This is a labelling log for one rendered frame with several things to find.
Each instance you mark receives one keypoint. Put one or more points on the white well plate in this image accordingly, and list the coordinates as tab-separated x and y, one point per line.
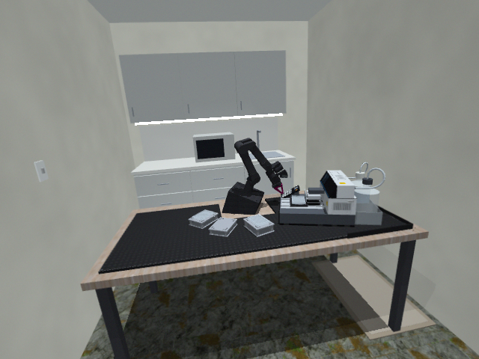
258	220
298	200
203	215

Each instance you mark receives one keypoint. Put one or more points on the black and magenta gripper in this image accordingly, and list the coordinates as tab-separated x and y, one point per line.
277	185

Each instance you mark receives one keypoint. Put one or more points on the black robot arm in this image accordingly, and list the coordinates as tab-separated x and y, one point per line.
242	147

